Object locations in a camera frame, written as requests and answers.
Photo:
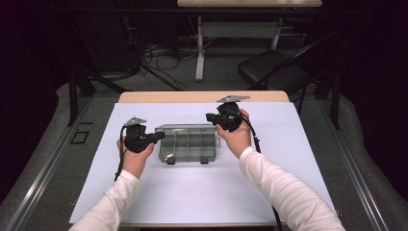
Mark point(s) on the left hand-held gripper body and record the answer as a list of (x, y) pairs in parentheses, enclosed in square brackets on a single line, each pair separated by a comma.
[(138, 139)]

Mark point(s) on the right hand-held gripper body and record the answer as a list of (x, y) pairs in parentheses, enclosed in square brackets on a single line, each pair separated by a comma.
[(229, 117)]

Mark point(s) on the clear grey compartment storage box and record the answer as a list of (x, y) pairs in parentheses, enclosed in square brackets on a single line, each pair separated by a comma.
[(189, 144)]

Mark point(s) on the person's left hand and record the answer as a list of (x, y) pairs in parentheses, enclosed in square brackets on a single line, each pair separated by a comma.
[(134, 162)]

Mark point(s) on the person's right hand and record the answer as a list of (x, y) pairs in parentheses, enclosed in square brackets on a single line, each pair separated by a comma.
[(239, 138)]

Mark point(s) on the wooden table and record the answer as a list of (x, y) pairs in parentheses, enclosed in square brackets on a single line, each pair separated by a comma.
[(176, 97)]

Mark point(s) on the black folding chair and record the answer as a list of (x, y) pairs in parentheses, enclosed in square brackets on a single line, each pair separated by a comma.
[(272, 69)]

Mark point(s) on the black metal stand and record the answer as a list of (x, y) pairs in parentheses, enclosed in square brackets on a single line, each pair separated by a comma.
[(73, 96), (335, 102)]

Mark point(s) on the white metal frame desk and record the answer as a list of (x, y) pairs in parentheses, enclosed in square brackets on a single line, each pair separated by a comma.
[(237, 29)]

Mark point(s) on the grey floor rail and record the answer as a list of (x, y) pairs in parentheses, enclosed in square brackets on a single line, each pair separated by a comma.
[(352, 173), (41, 173)]

